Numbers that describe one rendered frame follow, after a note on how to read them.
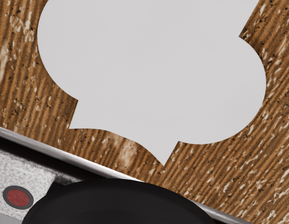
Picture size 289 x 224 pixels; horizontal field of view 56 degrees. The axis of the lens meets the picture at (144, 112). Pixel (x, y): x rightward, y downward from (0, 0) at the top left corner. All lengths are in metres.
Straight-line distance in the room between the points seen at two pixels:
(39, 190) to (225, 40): 0.22
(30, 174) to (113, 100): 0.13
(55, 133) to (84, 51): 0.07
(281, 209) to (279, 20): 0.16
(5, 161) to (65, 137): 0.09
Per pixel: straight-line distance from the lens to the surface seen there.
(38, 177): 0.29
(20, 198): 0.31
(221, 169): 0.23
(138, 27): 0.17
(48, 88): 0.21
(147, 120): 0.19
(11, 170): 0.29
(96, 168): 0.25
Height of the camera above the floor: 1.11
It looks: 64 degrees down
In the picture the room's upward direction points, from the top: 170 degrees counter-clockwise
